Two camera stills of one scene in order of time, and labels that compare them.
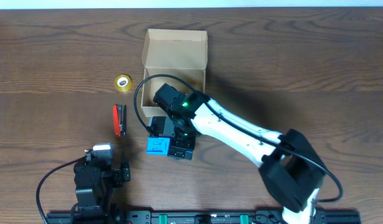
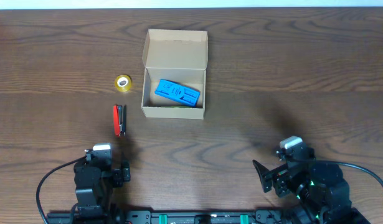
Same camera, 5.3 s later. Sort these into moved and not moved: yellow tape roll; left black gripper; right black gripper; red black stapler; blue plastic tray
Moved: right black gripper; blue plastic tray
Not moved: left black gripper; red black stapler; yellow tape roll
